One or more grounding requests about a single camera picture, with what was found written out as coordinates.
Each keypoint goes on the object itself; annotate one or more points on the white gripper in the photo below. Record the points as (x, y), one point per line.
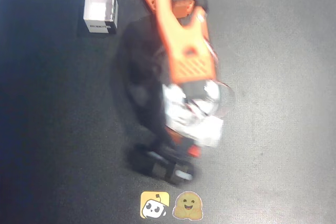
(185, 147)

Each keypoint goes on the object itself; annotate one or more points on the red cube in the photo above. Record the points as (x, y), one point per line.
(194, 151)

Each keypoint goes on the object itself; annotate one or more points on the white and orange robot arm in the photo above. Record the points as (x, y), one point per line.
(189, 51)

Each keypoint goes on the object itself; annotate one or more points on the white cardboard box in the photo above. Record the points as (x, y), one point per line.
(101, 9)

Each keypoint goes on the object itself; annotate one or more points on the hugging face emoji sticker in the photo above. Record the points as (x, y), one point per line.
(187, 206)

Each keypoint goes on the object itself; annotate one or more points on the yellow robot face sticker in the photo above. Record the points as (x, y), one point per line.
(154, 205)

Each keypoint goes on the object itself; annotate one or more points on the black table mat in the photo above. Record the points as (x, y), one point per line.
(275, 103)

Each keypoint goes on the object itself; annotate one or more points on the black gripper-mounted camera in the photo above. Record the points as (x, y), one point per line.
(162, 163)

